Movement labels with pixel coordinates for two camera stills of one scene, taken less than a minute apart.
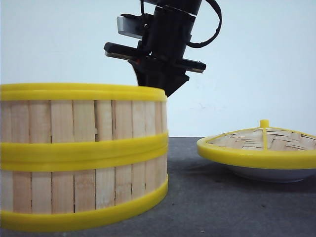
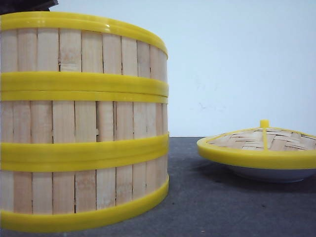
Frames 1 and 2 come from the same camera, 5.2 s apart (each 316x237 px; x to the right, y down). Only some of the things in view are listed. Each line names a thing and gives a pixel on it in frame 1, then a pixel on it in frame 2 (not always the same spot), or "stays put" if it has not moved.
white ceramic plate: [272, 175] stays put
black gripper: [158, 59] → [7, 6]
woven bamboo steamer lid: [262, 147] stays put
